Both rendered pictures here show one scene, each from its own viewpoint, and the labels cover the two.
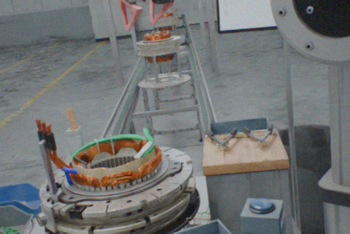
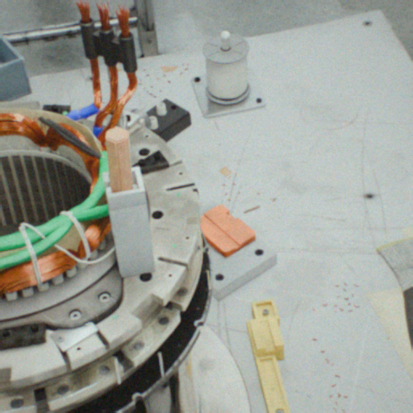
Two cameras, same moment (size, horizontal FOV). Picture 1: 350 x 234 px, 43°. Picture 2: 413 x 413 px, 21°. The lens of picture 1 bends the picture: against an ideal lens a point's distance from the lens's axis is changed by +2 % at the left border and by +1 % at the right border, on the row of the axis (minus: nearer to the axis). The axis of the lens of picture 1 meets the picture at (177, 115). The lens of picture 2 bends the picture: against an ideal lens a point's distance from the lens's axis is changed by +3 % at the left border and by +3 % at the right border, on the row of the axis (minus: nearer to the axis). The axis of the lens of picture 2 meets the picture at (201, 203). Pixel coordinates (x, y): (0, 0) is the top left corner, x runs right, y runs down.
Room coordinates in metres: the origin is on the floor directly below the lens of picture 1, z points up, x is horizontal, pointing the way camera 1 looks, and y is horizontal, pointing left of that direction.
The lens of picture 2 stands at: (1.52, 0.17, 1.72)
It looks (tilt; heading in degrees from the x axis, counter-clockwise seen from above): 44 degrees down; 168
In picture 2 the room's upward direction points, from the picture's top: 5 degrees counter-clockwise
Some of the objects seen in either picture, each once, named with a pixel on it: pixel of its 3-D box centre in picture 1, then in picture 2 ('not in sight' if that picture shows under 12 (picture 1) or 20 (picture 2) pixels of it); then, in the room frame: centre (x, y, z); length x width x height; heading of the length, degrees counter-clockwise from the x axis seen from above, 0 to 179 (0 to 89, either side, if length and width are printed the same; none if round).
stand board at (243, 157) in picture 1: (242, 150); not in sight; (1.00, -0.14, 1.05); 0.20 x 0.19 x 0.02; 173
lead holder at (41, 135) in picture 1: (47, 140); (108, 44); (0.81, 0.25, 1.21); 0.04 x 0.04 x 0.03; 83
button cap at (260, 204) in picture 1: (262, 204); not in sight; (0.75, -0.14, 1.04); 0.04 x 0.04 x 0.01
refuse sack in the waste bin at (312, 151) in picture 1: (310, 164); not in sight; (2.29, -0.71, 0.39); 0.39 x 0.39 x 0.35
